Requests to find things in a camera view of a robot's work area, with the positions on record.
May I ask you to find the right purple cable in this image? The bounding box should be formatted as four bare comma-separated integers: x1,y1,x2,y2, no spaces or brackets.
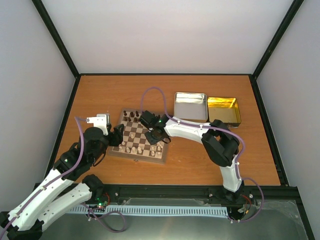
140,86,265,224

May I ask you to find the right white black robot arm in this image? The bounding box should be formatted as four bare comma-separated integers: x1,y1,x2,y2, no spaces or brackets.
139,110,244,203

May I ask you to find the black frame rail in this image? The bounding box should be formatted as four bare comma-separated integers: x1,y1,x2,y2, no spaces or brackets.
87,184,302,207

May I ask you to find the silver open tin box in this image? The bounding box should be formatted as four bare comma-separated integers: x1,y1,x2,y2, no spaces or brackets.
174,92,208,123

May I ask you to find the gold tin lid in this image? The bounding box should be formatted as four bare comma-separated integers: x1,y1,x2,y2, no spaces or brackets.
207,97,242,128

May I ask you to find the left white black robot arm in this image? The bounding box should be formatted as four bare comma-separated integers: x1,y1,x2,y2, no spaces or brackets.
0,124,125,240

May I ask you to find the wooden chess board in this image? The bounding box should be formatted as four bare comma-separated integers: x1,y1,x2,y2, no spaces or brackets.
107,108,168,164

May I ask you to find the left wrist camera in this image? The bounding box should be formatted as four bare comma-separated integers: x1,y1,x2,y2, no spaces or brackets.
86,113,111,136

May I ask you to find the light blue cable duct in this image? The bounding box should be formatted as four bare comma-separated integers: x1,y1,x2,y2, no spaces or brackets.
69,205,228,219

